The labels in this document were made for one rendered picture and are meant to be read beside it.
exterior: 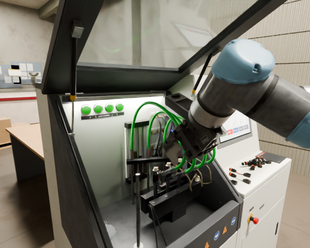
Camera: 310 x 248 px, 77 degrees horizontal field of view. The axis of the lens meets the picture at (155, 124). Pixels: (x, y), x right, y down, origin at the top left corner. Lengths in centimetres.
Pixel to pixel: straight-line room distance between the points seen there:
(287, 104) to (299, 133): 5
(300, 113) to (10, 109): 702
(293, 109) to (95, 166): 92
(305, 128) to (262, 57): 12
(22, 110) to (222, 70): 699
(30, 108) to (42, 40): 402
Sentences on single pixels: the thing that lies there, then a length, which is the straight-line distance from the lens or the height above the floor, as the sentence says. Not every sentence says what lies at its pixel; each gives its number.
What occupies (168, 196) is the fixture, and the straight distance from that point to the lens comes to 98.
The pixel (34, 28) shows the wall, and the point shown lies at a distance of 1033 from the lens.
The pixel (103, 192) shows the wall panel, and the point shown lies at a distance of 115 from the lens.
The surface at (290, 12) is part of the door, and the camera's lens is 405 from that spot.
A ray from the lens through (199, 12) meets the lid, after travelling 77.
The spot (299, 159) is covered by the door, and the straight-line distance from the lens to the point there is 404.
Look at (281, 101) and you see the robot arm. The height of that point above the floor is 149.
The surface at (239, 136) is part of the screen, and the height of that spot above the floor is 114.
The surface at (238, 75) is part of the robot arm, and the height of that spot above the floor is 153.
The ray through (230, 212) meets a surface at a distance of 102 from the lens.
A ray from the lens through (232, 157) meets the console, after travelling 140.
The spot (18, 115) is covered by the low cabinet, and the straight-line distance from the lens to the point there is 716.
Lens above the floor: 152
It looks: 13 degrees down
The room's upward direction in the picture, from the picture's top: 1 degrees clockwise
